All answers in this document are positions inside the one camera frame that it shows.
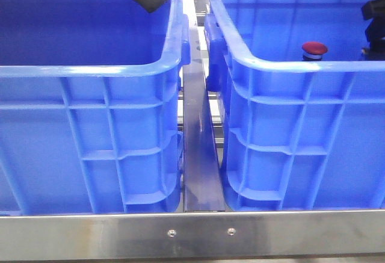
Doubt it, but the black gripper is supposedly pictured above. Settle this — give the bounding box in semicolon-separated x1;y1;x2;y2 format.
361;0;384;61

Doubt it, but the red mushroom push button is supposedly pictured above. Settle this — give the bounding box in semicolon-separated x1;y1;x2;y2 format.
301;41;328;61

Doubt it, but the right blue plastic crate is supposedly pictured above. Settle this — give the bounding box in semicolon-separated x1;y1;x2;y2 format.
205;0;384;211

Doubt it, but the blue plastic crate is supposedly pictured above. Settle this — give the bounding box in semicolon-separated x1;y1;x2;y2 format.
1;0;190;216
205;0;384;211

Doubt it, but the left blue plastic crate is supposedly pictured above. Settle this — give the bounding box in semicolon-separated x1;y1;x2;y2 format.
1;0;190;216

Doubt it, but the steel front shelf rail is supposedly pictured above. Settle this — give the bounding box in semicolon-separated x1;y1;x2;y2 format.
1;209;384;261

